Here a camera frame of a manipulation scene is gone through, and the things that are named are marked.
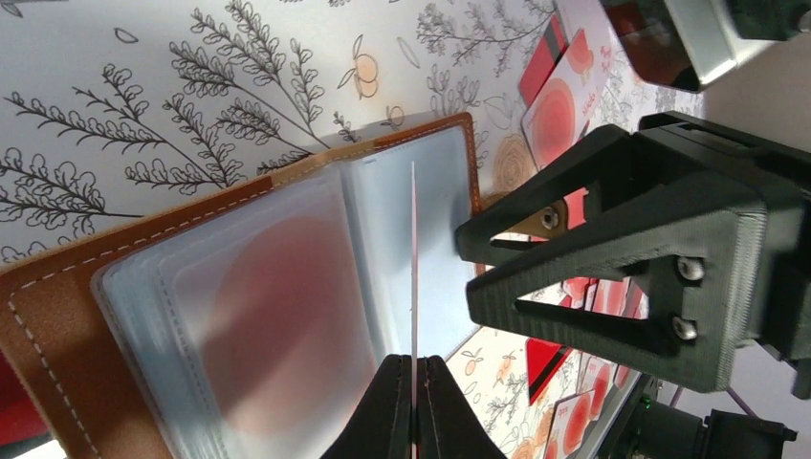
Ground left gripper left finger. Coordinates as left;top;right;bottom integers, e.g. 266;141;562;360
321;355;412;459

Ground red card centre pile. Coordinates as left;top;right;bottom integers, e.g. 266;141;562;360
526;339;572;404

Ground white card red circle top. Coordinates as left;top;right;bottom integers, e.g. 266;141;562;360
522;7;615;168

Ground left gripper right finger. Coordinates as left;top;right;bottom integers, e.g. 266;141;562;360
415;356;504;459

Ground brown leather card holder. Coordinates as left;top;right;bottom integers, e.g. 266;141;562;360
1;113;483;458

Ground white card red circle bottom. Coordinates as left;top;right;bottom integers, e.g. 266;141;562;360
542;390;594;459

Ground red card upper left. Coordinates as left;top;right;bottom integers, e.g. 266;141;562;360
1;355;49;447

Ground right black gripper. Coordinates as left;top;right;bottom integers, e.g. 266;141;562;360
466;112;810;399

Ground white card red circle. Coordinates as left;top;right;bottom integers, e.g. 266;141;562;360
542;390;594;459
522;7;615;168

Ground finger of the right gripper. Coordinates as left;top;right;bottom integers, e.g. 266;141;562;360
455;125;653;267

